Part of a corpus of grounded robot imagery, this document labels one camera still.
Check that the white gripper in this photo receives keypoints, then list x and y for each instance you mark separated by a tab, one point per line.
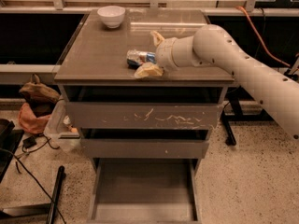
163	54

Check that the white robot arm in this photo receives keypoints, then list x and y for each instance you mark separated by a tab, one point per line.
278	95

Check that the grey drawer cabinet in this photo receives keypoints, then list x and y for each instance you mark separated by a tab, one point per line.
95	70

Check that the grey top drawer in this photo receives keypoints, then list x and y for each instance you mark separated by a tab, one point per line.
133	116

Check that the grey drawer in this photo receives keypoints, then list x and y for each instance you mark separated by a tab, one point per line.
144	149
133	116
144	191

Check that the grey middle drawer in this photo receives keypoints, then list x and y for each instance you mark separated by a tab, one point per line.
144	149

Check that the grey bottom drawer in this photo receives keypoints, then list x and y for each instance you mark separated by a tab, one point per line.
144	191

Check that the white ceramic bowl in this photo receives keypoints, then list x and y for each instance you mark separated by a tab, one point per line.
111	16

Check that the clear plastic container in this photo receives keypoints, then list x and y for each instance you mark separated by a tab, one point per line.
59	133

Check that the brown cloth bag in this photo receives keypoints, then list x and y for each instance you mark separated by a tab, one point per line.
36	92

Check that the orange cloth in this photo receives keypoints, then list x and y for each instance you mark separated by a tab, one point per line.
30	122

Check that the black power adapter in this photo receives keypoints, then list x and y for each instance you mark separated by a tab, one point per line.
29	142

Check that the black bin left edge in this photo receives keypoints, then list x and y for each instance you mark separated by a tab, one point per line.
9	141

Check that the black metal stand leg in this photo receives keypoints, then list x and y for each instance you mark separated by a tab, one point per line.
50	210

